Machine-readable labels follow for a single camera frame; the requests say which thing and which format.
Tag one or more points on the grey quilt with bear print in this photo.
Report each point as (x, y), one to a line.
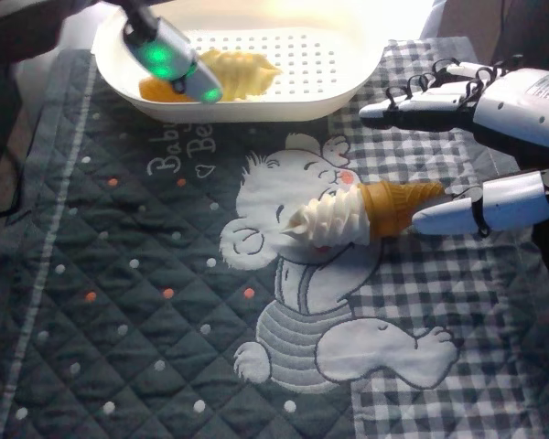
(164, 297)

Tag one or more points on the white plastic basket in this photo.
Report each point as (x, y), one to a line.
(311, 68)

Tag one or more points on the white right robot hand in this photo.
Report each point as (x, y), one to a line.
(517, 110)

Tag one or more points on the white toy ice cream cone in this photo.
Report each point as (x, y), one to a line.
(347, 215)

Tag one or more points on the yellow toy ice cream cone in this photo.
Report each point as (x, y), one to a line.
(242, 73)

